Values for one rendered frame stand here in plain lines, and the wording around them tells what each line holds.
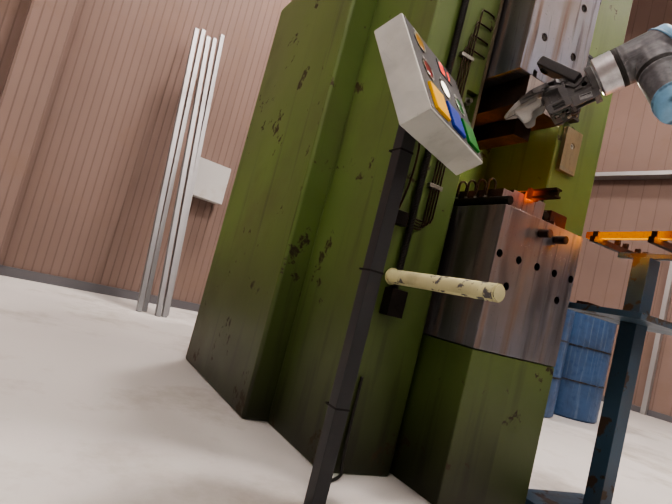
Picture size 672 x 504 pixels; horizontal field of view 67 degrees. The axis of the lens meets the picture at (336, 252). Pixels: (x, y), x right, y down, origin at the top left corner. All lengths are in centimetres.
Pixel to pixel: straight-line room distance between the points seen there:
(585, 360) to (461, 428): 337
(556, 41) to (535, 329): 96
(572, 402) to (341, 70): 365
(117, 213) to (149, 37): 166
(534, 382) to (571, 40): 115
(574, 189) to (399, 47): 115
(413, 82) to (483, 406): 97
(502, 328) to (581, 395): 332
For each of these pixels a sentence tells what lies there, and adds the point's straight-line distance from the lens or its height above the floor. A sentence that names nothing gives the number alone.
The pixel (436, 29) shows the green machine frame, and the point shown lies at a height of 142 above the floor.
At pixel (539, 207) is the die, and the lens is 183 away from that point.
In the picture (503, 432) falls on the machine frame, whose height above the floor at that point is 24.
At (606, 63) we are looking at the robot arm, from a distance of 134.
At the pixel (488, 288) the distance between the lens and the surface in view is 126.
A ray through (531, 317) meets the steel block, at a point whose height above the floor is 61.
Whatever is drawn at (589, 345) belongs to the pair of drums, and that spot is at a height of 64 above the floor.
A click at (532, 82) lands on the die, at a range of 186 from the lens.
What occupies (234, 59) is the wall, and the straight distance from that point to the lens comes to 572.
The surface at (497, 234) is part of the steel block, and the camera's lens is 162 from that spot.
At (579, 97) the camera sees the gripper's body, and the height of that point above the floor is 110.
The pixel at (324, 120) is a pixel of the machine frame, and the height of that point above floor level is 115.
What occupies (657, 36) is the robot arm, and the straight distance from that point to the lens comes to 136.
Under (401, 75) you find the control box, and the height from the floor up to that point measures 104.
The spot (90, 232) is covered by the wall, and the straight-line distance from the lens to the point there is 507.
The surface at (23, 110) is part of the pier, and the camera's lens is 481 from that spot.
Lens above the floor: 52
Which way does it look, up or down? 5 degrees up
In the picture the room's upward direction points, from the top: 14 degrees clockwise
